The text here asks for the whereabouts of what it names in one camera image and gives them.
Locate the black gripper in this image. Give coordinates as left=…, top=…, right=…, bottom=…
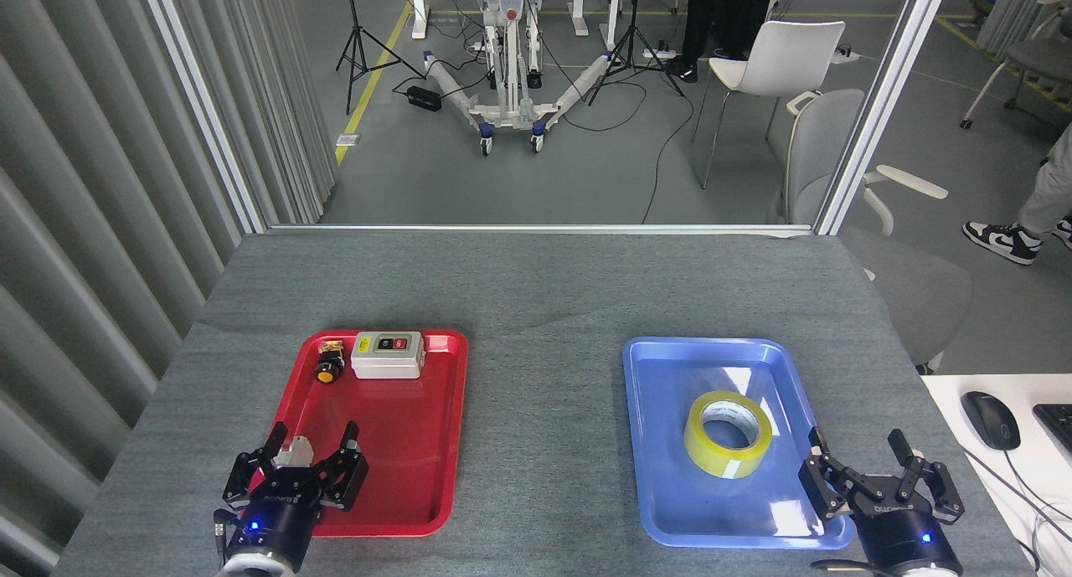
left=797, top=426, right=966, bottom=576
left=222, top=420, right=370, bottom=573

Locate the black computer mouse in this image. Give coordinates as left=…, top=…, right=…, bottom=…
left=961, top=390, right=1022, bottom=452

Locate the yellow tape roll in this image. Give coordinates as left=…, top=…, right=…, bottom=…
left=683, top=390, right=774, bottom=480

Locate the white circuit breaker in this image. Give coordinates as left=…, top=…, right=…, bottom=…
left=272, top=436, right=316, bottom=471

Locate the yellow push button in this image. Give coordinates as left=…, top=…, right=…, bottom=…
left=314, top=337, right=347, bottom=385

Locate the red plastic tray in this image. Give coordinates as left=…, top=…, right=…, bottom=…
left=240, top=329, right=469, bottom=538

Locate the white desk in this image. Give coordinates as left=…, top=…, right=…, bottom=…
left=920, top=374, right=1072, bottom=577

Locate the blue plastic tray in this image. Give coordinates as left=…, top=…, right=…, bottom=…
left=622, top=337, right=855, bottom=550

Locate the black keyboard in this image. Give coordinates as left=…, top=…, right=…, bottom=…
left=1032, top=404, right=1072, bottom=465

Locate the person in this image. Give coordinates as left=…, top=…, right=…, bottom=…
left=667, top=0, right=729, bottom=85
left=961, top=123, right=1072, bottom=266

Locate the white plastic chair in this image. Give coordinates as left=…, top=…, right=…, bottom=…
left=691, top=20, right=847, bottom=190

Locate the white wheeled stand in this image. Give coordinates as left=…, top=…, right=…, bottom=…
left=421, top=0, right=616, bottom=156

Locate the black tripod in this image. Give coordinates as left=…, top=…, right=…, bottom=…
left=335, top=0, right=424, bottom=116
left=586, top=0, right=686, bottom=107

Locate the dark grey office chair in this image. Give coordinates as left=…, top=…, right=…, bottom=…
left=959, top=0, right=1072, bottom=131

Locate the white two-button switch box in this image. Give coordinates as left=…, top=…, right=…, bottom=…
left=349, top=332, right=426, bottom=380

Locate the silver rail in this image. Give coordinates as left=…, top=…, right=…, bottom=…
left=268, top=224, right=817, bottom=236

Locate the silver post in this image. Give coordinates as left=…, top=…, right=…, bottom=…
left=814, top=0, right=956, bottom=236

